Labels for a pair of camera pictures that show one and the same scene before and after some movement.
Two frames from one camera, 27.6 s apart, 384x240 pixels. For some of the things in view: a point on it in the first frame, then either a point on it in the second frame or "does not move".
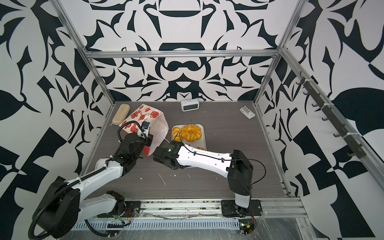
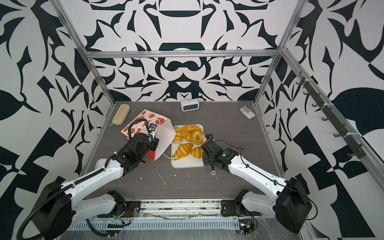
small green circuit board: (246, 226) does not move
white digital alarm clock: (189, 105) does not move
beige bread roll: (121, 114) does not move
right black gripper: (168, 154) to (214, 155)
